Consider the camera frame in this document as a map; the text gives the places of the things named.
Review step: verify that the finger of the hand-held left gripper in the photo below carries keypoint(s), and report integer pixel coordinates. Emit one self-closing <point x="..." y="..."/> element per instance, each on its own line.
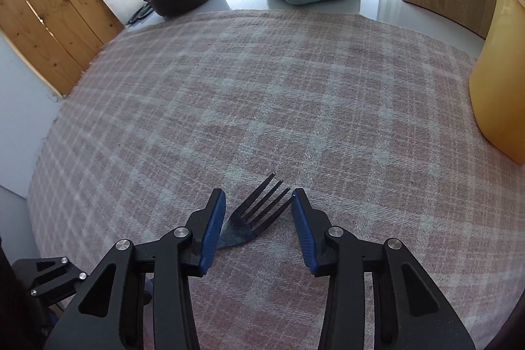
<point x="305" y="235"/>
<point x="67" y="267"/>
<point x="213" y="231"/>

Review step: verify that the dark metal fork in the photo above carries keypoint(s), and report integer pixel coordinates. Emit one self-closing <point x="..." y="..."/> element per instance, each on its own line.
<point x="242" y="229"/>

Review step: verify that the pink plaid cloth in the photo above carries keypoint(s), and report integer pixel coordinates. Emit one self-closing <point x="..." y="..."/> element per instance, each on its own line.
<point x="266" y="108"/>

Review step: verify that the black scissors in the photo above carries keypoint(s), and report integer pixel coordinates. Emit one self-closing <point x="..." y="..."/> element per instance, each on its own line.
<point x="139" y="14"/>

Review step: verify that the yellow plastic container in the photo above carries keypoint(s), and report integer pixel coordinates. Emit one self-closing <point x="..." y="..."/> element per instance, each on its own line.
<point x="500" y="87"/>

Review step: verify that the pine plank panel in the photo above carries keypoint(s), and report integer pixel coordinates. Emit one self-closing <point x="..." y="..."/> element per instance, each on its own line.
<point x="53" y="22"/>

